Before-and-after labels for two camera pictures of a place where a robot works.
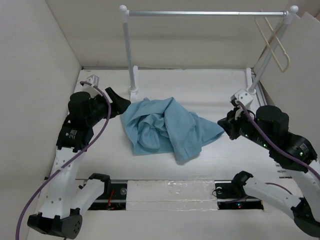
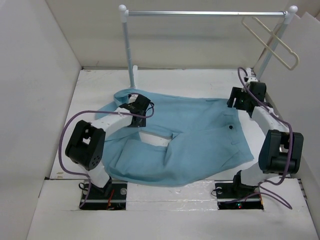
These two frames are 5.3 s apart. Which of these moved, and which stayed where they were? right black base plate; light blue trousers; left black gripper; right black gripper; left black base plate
Moved: right black gripper; light blue trousers; left black gripper
Stayed: left black base plate; right black base plate
